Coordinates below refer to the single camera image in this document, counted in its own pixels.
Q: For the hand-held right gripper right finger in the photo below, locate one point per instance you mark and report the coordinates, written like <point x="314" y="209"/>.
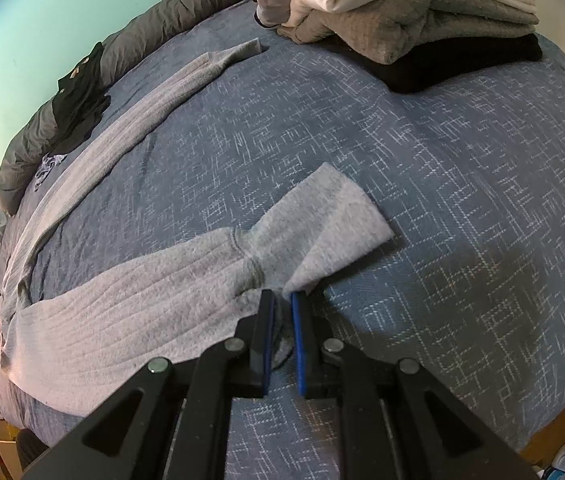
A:
<point x="300" y="345"/>

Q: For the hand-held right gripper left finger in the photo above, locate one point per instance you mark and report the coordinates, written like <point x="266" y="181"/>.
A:
<point x="267" y="340"/>

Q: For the grey knit sweater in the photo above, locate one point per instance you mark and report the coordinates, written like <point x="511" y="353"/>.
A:
<point x="137" y="320"/>

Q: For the light blue striped garment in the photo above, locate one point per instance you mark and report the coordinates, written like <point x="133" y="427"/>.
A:
<point x="47" y="167"/>

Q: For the person's black pants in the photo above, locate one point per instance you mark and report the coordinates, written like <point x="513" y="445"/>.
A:
<point x="32" y="452"/>

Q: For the blue bed sheet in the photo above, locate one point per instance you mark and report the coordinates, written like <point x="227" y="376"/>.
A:
<point x="462" y="210"/>

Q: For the black printed garment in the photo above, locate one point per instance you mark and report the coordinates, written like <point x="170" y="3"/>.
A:
<point x="80" y="95"/>

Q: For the dark grey rolled duvet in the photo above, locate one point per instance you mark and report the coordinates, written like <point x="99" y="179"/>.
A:
<point x="137" y="40"/>

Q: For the black folded garment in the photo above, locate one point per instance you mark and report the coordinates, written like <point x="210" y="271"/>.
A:
<point x="462" y="67"/>

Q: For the beige folded garment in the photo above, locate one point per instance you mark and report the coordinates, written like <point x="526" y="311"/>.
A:
<point x="412" y="30"/>

